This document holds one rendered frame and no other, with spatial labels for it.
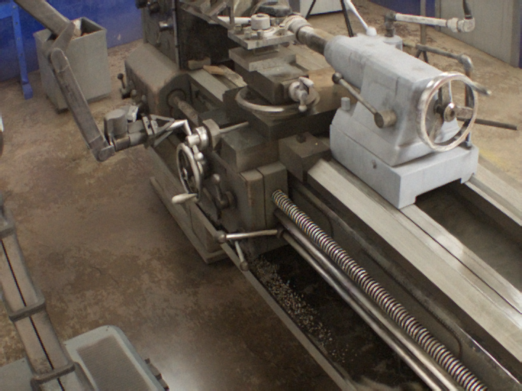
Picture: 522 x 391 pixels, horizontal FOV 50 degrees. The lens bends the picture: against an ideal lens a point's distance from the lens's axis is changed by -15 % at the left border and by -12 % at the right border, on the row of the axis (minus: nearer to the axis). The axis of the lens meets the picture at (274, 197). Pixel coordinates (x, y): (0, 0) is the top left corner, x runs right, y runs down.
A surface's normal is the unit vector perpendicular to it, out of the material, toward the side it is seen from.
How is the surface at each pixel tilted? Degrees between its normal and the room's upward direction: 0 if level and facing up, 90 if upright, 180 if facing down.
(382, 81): 82
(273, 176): 90
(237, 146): 0
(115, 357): 0
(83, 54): 90
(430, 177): 90
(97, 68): 90
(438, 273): 36
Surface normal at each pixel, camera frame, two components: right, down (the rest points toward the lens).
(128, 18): 0.47, 0.47
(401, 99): -0.86, 0.07
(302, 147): -0.04, -0.84
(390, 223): -0.55, -0.51
